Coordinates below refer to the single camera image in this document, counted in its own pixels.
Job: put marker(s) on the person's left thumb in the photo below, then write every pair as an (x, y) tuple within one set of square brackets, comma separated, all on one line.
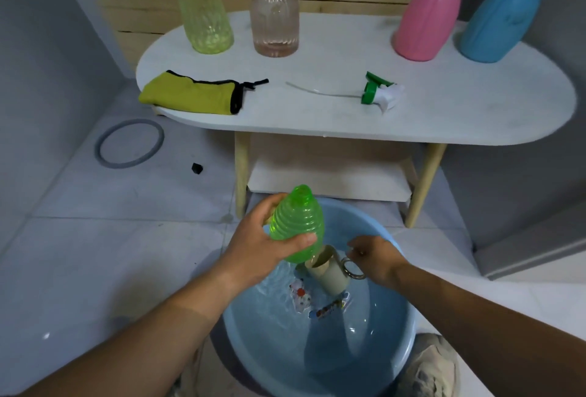
[(293, 243)]

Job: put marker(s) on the light blue plastic basin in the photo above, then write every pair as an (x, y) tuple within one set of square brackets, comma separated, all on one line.
[(284, 346)]

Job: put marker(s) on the clear pink spray bottle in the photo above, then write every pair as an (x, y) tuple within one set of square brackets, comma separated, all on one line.
[(274, 21)]

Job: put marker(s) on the clear yellow-green spray bottle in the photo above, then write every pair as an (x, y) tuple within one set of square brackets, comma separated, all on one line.
[(203, 16)]

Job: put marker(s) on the small black object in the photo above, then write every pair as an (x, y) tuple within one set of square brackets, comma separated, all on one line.
[(197, 168)]

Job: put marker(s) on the opaque pink spray bottle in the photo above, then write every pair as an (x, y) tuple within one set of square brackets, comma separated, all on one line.
[(428, 21)]

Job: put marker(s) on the person's left hand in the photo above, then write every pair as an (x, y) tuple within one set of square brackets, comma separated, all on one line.
[(249, 250)]

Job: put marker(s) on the person's right forearm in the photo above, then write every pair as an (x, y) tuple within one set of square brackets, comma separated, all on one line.
[(485, 328)]

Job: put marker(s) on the person's right hand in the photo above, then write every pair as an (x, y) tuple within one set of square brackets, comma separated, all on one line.
[(382, 257)]

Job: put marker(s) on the person's left forearm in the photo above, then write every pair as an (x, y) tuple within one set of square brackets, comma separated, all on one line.
[(137, 341)]

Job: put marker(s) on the green ribbed plastic bottle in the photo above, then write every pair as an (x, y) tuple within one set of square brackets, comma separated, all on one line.
[(295, 222)]

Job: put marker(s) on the long colourful sticker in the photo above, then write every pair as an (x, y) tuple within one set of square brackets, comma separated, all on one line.
[(328, 308)]

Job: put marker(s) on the person's beige right shoe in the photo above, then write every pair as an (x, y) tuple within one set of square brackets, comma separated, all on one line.
[(432, 367)]

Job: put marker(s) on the person's right fingers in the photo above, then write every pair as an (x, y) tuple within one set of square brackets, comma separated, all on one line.
[(359, 248)]

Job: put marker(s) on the blue spray bottle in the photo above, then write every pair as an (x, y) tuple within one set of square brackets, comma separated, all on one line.
[(501, 21)]

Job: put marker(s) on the white oval table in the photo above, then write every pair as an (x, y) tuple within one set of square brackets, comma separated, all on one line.
[(458, 99)]

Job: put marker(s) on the white red cartoon sticker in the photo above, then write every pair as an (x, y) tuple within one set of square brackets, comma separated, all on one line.
[(301, 295)]

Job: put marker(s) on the green white spray nozzle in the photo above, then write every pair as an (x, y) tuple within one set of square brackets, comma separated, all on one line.
[(382, 92)]

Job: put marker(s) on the yellow-green cloth with black trim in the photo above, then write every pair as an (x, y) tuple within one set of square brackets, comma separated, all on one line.
[(187, 93)]

